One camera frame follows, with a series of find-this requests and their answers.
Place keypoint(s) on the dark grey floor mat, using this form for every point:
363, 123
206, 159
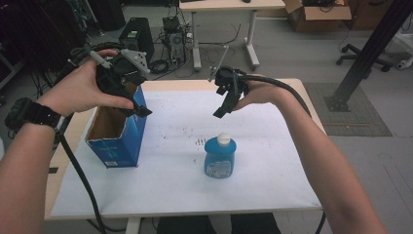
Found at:
357, 125

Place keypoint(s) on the white-legged desk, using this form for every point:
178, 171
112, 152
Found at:
227, 5

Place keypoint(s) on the grey computer tower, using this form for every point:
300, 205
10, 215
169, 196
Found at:
175, 44

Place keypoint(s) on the black office chair base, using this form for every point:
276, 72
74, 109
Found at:
360, 58

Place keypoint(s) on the person's left hand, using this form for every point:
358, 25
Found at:
81, 87

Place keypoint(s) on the white paper sheet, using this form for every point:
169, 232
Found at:
253, 169

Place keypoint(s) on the open brown cardboard box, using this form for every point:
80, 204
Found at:
319, 18

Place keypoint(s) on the black curtain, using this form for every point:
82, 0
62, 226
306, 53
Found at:
35, 32

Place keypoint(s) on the black computer tower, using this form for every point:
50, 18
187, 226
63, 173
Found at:
138, 35

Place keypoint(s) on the blue cardboard box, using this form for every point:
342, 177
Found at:
125, 143

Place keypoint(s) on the black wrist watch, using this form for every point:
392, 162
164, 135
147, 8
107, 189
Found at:
32, 113

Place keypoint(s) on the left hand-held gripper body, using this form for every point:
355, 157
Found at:
125, 73

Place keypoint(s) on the white table leg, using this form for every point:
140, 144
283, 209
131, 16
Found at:
133, 226

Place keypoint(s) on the person's right hand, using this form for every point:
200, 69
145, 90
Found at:
259, 92

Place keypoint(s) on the black metal stand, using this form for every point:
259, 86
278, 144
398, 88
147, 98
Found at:
370, 48

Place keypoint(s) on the blue bottle with white cap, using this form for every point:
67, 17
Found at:
219, 159

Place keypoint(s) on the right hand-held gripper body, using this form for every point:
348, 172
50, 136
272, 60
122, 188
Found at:
229, 79

